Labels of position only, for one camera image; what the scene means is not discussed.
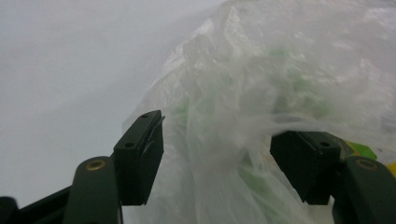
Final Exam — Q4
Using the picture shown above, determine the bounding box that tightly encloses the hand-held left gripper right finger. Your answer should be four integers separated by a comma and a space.
269, 130, 343, 206

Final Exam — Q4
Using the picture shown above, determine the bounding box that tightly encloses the green snack packet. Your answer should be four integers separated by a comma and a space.
343, 140, 378, 161

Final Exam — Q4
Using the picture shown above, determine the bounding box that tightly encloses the clear plastic bag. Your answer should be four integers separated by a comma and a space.
122, 0, 396, 224

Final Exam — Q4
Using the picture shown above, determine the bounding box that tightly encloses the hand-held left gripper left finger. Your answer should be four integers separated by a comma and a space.
113, 109, 165, 207

